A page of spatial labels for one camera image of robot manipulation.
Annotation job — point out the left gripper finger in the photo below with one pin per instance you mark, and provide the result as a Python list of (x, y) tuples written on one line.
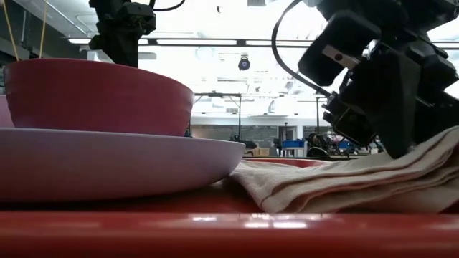
[(123, 52)]

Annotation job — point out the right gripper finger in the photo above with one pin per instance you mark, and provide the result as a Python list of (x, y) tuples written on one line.
[(394, 100)]

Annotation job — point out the magenta bowl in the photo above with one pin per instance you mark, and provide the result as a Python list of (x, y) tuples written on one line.
[(97, 100)]

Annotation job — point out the beige cloth napkin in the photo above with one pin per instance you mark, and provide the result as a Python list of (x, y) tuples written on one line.
[(340, 186)]

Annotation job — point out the lavender plate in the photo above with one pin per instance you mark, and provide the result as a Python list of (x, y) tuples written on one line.
[(107, 165)]

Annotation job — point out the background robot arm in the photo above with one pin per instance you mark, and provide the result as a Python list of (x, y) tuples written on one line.
[(249, 144)]

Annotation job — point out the red plastic tray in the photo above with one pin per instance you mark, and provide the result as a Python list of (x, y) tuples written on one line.
[(215, 236)]

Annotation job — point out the blue storage bin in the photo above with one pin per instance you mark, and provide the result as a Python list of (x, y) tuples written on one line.
[(294, 144)]

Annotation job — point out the black ceiling spotlight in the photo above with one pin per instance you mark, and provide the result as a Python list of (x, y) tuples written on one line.
[(244, 63)]

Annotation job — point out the black background station frame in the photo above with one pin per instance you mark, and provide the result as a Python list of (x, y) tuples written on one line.
[(239, 114), (317, 111)]

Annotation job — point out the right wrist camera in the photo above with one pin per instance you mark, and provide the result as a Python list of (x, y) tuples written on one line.
[(344, 32)]

